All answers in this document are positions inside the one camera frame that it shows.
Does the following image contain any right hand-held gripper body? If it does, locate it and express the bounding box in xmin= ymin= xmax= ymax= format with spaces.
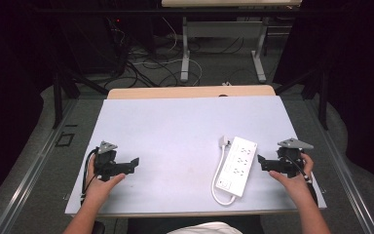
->
xmin=276 ymin=137 xmax=315 ymax=178

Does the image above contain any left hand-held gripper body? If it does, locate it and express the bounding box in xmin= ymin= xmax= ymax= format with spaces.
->
xmin=93 ymin=139 xmax=130 ymax=182

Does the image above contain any white power strip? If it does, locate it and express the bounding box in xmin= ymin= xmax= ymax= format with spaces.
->
xmin=214 ymin=136 xmax=259 ymax=198

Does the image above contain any white power strip cable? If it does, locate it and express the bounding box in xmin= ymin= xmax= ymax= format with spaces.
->
xmin=210 ymin=144 xmax=238 ymax=207

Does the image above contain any person's right hand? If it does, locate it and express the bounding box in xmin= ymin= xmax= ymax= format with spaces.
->
xmin=268 ymin=152 xmax=316 ymax=197

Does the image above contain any person's left hand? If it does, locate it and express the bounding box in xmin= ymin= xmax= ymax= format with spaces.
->
xmin=85 ymin=156 xmax=127 ymax=203

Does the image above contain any white table cover sheet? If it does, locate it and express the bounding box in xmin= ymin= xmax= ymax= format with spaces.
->
xmin=64 ymin=95 xmax=327 ymax=216

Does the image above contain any black metal stand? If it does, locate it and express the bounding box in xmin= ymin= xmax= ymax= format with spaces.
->
xmin=273 ymin=66 xmax=331 ymax=132
xmin=52 ymin=64 xmax=110 ymax=130

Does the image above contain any person's white clothing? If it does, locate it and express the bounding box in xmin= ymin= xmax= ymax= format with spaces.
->
xmin=166 ymin=221 xmax=243 ymax=234

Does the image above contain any black equipment rack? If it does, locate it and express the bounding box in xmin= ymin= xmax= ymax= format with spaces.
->
xmin=57 ymin=14 xmax=128 ymax=76

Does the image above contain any desk with white legs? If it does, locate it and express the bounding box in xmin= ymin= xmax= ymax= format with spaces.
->
xmin=161 ymin=0 xmax=304 ymax=84

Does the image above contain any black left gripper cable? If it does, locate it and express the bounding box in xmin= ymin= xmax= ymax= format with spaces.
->
xmin=80 ymin=148 xmax=99 ymax=205

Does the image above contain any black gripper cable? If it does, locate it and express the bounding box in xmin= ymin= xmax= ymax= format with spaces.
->
xmin=80 ymin=148 xmax=99 ymax=205
xmin=288 ymin=149 xmax=319 ymax=207

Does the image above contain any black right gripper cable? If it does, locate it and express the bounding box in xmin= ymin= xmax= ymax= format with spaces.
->
xmin=288 ymin=149 xmax=319 ymax=207

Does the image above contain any tangle of floor cables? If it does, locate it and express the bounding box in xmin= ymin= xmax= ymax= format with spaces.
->
xmin=105 ymin=18 xmax=246 ymax=89

